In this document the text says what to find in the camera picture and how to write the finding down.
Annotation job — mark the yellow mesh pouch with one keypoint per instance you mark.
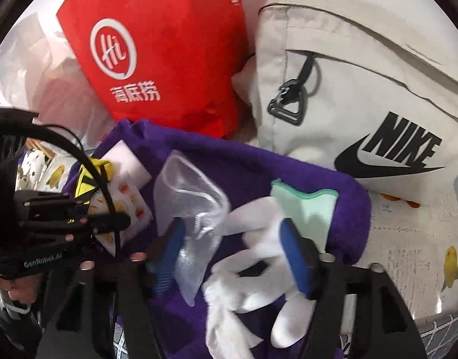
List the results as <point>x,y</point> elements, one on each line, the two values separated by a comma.
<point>88,179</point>

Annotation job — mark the beige sling bag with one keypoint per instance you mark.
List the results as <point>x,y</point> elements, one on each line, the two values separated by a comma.
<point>363,82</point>

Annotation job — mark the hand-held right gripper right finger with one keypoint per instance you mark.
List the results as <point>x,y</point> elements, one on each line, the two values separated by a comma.
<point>296,258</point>

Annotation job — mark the grey checkered blanket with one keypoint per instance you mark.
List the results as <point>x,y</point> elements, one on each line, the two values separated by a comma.
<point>446,336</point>

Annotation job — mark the fruit print white packet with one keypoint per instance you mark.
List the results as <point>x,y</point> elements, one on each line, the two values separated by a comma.
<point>133,209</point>

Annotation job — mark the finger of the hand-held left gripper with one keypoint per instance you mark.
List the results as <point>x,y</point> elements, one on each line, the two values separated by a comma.
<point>49,202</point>
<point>101,222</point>

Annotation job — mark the white sponge block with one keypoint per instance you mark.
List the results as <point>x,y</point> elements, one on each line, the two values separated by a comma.
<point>127,160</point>

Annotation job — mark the person's left hand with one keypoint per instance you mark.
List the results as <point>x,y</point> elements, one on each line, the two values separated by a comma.
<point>13,290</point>

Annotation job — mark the red paper bag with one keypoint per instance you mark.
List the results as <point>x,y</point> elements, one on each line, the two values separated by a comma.
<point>169,45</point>

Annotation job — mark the white spotted cloth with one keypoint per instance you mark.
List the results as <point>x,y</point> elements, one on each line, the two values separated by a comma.
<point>30,168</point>

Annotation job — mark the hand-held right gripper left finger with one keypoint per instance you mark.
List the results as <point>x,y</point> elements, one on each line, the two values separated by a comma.
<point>169,254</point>

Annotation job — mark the clear plastic bag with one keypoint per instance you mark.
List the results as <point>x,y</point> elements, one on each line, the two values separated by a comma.
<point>191,194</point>

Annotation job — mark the white plastic shopping bag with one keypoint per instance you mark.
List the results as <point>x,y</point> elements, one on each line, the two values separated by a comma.
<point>34,67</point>

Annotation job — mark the mint green cloth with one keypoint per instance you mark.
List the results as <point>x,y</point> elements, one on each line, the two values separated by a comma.
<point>311,213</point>

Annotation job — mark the purple towel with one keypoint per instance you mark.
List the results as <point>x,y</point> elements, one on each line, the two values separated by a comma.
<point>244,172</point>

